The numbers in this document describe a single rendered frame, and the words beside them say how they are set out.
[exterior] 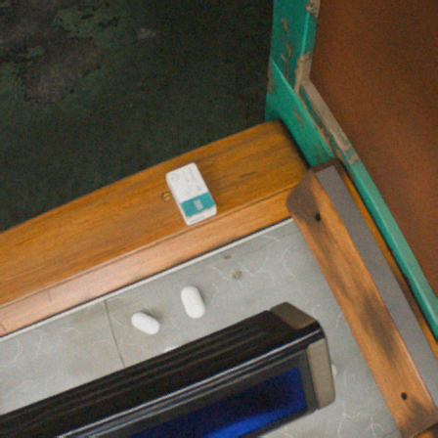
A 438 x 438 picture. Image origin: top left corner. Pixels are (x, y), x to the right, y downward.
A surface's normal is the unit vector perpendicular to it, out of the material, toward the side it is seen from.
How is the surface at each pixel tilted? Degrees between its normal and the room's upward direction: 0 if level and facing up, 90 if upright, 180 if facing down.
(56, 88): 0
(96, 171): 0
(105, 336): 0
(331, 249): 67
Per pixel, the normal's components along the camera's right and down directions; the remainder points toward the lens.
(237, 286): 0.00, -0.41
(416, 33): -0.91, 0.38
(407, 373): -0.83, 0.18
